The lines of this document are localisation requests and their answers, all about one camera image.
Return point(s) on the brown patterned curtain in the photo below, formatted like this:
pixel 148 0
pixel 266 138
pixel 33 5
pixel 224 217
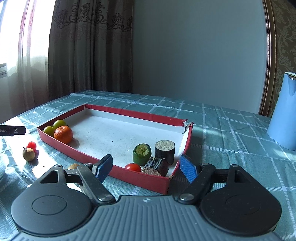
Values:
pixel 92 46

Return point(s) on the sheer white curtain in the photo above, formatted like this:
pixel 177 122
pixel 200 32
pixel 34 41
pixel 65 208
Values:
pixel 25 58

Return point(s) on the brown longan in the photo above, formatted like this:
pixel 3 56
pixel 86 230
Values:
pixel 28 154
pixel 74 166

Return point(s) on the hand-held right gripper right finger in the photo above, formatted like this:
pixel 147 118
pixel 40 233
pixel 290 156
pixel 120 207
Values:
pixel 188 169

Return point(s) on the dark wooden frame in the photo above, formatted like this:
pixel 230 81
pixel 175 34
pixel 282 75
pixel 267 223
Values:
pixel 269 58

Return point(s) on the red cardboard box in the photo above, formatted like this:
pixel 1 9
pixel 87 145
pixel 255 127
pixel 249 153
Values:
pixel 104 134

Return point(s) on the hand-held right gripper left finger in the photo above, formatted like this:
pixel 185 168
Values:
pixel 103 168

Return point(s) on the orange mandarin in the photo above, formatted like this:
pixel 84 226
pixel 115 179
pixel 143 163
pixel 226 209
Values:
pixel 63 134

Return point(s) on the red cherry tomato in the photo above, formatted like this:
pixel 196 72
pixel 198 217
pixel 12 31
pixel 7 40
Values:
pixel 133 167
pixel 31 145

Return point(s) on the dark eggplant piece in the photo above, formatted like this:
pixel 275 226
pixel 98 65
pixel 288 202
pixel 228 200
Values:
pixel 157 165
pixel 165 149

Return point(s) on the light blue kettle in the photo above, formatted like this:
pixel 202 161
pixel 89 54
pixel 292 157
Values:
pixel 284 115

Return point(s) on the green cucumber piece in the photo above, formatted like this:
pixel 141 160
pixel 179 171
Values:
pixel 141 154

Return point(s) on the green tomato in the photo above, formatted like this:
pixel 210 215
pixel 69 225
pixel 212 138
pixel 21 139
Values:
pixel 48 130
pixel 59 124

